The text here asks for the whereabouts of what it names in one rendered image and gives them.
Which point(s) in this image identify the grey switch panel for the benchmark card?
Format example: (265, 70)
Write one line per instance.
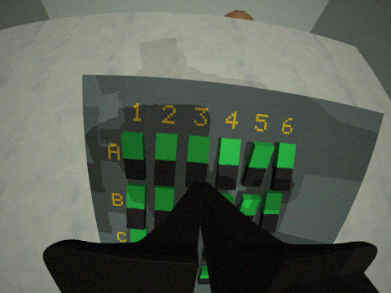
(292, 164)

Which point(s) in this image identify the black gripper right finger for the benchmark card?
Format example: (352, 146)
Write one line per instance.
(244, 258)

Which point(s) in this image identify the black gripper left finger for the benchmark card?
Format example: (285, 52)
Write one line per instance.
(165, 261)

